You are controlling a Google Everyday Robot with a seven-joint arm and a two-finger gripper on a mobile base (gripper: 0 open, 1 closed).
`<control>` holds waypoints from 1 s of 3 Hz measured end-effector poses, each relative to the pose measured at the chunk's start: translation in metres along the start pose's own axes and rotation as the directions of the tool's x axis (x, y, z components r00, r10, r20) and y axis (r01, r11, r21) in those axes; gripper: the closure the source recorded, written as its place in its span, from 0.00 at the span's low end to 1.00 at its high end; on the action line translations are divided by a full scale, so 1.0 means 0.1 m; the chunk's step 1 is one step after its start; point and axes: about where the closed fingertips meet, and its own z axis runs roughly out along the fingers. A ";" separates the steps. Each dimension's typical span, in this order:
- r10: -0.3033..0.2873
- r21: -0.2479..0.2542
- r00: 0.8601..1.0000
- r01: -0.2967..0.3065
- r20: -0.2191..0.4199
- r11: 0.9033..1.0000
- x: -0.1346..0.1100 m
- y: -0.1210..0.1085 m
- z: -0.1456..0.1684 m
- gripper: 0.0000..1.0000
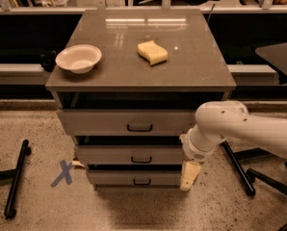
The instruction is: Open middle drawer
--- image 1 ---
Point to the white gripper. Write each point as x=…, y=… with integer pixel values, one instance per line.
x=194, y=150

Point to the grey drawer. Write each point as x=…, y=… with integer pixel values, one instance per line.
x=88, y=122
x=134, y=178
x=129, y=155

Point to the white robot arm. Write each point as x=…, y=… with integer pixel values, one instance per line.
x=217, y=121

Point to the grey bottom drawer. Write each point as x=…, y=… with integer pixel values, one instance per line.
x=134, y=178

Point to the grey drawer cabinet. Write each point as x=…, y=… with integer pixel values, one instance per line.
x=194, y=73

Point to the grey top drawer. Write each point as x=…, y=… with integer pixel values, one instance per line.
x=88, y=122

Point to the black office chair base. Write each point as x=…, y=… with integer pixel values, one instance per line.
x=278, y=183

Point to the yellow sponge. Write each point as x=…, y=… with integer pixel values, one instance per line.
x=152, y=52

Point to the blue tape cross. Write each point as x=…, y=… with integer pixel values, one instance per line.
x=65, y=174

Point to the dark round table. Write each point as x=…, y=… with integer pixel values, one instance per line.
x=276, y=56

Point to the white bowl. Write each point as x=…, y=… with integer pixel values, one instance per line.
x=79, y=59

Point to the black stand leg left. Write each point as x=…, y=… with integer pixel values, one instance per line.
x=14, y=176

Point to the small black object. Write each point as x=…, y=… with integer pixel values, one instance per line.
x=48, y=63

